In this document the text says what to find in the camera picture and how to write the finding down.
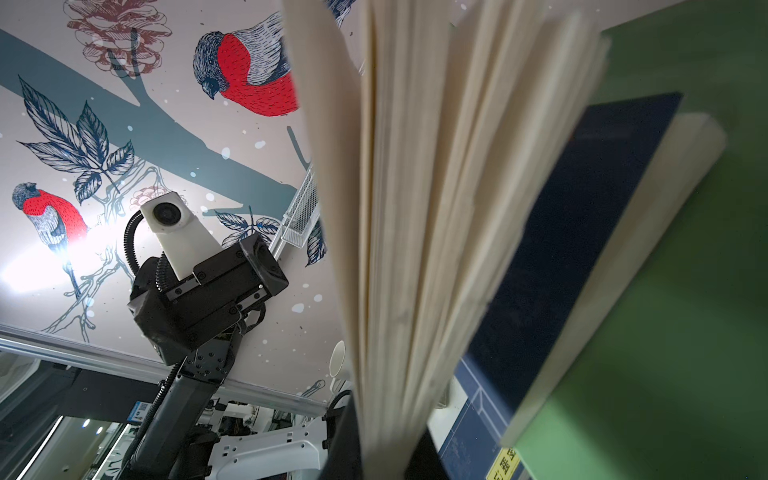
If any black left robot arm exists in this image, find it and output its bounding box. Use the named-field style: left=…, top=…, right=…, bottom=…
left=118, top=201, right=289, bottom=479

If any blue book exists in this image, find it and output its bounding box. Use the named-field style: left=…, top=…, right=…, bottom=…
left=412, top=91, right=726, bottom=479
left=283, top=1, right=609, bottom=479

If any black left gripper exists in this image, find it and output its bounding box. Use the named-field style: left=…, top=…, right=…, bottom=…
left=128, top=234, right=289, bottom=365

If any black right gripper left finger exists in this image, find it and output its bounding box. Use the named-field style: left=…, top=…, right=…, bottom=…
left=319, top=395, right=363, bottom=480

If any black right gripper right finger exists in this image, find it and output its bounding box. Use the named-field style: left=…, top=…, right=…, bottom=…
left=404, top=429, right=449, bottom=480

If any green wooden shelf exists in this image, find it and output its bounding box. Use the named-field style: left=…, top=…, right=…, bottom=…
left=517, top=1, right=767, bottom=479

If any white wire mesh basket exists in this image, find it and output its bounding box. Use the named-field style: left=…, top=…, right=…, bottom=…
left=269, top=166, right=320, bottom=260

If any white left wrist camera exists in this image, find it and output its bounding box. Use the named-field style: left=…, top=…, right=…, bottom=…
left=140, top=192, right=222, bottom=279

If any white cup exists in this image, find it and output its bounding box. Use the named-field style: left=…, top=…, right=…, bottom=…
left=329, top=340, right=352, bottom=381

